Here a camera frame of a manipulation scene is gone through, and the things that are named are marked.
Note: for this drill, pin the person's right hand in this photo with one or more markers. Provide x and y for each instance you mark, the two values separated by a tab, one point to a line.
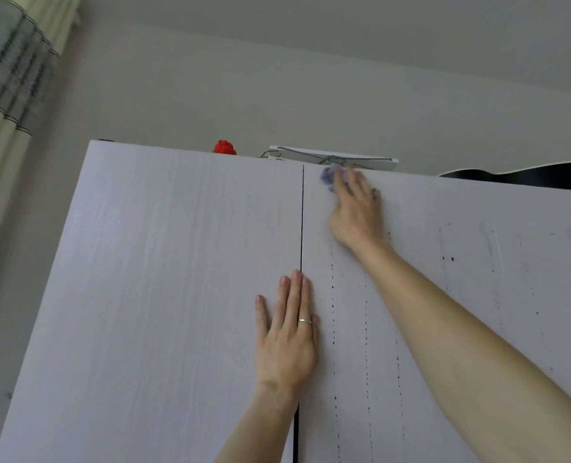
357	216

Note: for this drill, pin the cream and grey curtain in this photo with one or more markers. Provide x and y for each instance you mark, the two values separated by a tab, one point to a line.
10	101

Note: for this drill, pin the black curved object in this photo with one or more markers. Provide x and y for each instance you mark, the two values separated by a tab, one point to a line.
531	177

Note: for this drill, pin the person's left middle finger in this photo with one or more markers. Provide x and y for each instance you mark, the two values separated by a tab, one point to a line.
295	298

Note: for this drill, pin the purple cleaning cloth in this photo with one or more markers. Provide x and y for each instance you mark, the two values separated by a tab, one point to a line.
329	175

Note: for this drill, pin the person's left forearm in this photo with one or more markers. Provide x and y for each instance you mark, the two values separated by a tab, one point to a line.
259	429

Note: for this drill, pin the white wardrobe door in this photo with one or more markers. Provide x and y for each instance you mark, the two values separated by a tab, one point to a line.
160	294
483	265

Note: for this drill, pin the person's left thumb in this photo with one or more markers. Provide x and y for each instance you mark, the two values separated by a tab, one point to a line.
315	330

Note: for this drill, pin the red round object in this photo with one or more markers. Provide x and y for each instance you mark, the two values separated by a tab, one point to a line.
224	147

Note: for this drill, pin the person's right forearm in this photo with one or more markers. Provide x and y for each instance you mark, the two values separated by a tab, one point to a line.
459	351

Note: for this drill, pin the person's left little finger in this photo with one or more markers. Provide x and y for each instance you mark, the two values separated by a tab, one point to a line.
261	315

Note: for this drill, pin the person's right fingers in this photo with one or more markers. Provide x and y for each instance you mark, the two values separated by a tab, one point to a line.
360	185

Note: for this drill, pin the person's left hand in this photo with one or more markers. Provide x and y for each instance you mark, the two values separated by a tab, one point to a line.
285	351

